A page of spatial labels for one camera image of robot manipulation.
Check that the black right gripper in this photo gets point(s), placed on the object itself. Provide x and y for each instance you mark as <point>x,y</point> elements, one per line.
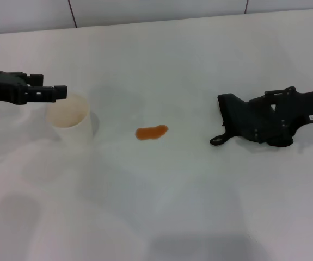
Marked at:
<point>303,108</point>

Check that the dark blue rag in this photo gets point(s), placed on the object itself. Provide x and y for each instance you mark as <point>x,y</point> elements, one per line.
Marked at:
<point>235,119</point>

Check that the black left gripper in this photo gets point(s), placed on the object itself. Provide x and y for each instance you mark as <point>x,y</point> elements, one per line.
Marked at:
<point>3,88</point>

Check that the white paper cup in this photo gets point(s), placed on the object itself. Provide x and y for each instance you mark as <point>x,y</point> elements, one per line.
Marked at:
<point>72,125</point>

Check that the brown water stain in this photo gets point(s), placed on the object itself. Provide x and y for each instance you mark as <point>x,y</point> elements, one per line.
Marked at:
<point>150,132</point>

